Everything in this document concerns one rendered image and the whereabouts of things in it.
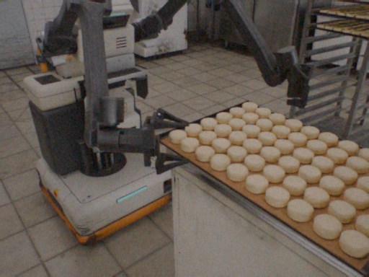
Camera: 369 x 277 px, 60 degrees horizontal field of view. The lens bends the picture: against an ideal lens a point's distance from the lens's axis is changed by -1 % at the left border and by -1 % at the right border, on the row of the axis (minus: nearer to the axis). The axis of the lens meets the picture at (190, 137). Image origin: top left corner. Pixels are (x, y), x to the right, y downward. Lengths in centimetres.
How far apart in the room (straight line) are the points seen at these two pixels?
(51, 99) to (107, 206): 60
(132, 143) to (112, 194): 105
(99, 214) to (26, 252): 47
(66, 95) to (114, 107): 103
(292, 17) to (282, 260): 407
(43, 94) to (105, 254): 87
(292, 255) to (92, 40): 69
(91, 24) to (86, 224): 110
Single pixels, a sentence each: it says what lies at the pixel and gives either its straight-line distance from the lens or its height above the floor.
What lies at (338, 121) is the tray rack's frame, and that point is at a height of 15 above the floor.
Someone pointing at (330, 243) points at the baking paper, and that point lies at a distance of 67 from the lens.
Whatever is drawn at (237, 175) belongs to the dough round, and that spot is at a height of 92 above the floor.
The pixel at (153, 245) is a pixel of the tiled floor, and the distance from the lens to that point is 185.
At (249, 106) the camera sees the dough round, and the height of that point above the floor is 92.
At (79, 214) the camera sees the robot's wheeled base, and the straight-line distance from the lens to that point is 171.
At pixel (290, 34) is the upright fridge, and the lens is 468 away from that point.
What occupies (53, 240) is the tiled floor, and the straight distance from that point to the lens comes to 200.
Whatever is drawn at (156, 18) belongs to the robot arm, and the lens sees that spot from 145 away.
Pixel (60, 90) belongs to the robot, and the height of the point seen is 78.
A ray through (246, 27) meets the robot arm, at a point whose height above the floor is 114.
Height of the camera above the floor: 136
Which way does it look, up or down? 29 degrees down
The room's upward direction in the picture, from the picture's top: straight up
